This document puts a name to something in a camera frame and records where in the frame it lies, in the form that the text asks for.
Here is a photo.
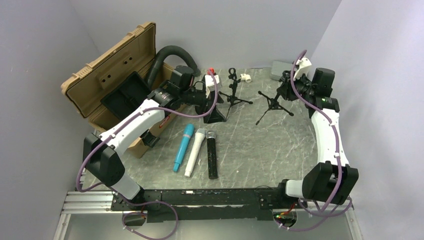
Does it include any grey plastic case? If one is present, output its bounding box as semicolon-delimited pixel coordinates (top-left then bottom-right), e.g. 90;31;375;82
269;60;294;81

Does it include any black tray insert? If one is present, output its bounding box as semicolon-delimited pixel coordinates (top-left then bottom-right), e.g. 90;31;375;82
100;71;151;121

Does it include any cyan blue microphone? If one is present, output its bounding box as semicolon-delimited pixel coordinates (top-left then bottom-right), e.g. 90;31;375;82
172;123;195;172

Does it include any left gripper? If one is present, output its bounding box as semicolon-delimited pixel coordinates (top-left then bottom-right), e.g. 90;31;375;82
180;86;227;124

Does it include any black tripod stand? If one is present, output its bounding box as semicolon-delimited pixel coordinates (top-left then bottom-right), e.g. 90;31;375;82
255;70;294;126
218;67;253;119

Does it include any aluminium frame rail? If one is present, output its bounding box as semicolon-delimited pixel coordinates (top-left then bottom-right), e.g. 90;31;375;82
54;190;363;240

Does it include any tan plastic tool case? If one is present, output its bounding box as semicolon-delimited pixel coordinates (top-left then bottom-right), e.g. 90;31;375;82
60;21;194;159

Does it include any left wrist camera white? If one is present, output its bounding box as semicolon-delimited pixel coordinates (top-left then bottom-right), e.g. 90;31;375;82
204;68;222;98

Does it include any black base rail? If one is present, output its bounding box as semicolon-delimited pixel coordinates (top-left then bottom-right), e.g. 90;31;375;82
110;187;298;223

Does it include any white microphone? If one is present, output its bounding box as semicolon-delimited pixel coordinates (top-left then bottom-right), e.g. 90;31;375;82
184;128;206;178

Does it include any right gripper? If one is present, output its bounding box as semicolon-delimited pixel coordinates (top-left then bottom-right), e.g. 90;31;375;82
276;71;315;102

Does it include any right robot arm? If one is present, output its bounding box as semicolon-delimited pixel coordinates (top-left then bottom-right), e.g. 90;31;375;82
275;67;359;208

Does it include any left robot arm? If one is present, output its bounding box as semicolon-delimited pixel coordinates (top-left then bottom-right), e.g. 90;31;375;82
76;65;222;210

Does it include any black corrugated hose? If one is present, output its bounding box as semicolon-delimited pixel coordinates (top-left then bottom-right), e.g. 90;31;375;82
146;45;202;89

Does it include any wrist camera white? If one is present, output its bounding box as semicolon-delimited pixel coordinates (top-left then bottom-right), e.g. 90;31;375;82
204;68;222;98
293;57;312;81

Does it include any white pipe elbow fitting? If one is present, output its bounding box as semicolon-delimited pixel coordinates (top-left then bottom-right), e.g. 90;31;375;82
240;73;252;83

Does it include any black round-base mic stand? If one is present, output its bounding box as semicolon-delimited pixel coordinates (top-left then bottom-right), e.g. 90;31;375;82
194;74;214;115

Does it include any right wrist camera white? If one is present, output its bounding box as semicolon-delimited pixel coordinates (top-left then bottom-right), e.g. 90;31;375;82
293;57;312;81

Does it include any black glitter microphone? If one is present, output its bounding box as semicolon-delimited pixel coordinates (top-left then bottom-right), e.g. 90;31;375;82
206;130;219;180

